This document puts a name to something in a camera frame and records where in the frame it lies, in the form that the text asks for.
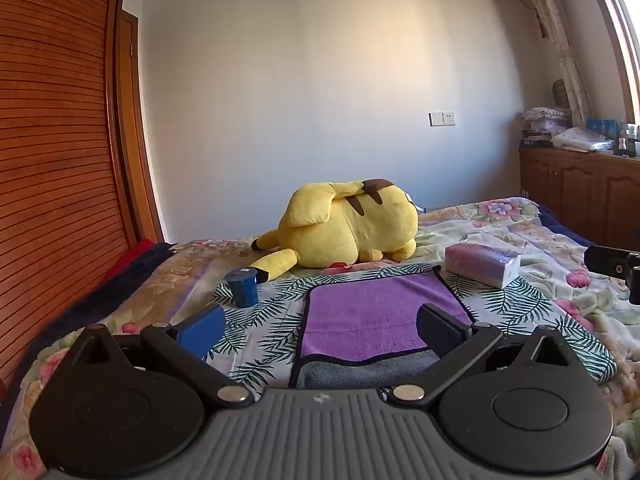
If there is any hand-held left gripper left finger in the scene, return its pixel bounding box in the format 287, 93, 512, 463
80, 304, 253, 405

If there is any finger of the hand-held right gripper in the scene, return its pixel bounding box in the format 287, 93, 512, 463
584, 245, 640, 306

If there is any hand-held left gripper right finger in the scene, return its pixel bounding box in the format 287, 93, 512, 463
390, 304, 568, 407

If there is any purple towel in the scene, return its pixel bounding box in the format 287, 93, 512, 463
298, 267, 475, 366

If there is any grey towel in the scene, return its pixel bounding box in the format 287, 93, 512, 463
289, 347, 441, 390

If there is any dark blue bed sheet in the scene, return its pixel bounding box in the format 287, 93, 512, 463
536, 201, 592, 247

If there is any blue cup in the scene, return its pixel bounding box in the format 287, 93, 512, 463
223, 267, 259, 309

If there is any leaf-print cloth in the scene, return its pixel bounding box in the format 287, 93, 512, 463
212, 262, 618, 391

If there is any wooden cabinet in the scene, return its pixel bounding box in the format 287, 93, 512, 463
519, 145, 640, 251

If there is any tissue pack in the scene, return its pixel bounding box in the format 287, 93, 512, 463
445, 241, 522, 290

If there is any dark blue blanket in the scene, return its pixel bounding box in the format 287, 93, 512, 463
47, 242, 176, 341

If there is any red cloth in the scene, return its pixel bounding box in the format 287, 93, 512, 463
102, 238, 156, 283

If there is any white plastic bag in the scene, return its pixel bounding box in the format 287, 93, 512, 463
550, 126, 616, 153

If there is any blue box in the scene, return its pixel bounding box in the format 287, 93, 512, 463
585, 119, 619, 139

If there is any yellow plush toy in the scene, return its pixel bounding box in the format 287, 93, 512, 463
250, 178, 420, 283

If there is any stack of books and papers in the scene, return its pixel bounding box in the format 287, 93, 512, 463
520, 106, 572, 149

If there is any cream curtain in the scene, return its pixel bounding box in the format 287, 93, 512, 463
510, 0, 593, 126

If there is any wooden wardrobe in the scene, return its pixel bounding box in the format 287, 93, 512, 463
0, 0, 166, 391

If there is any wooden window frame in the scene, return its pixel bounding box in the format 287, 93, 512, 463
580, 0, 640, 126

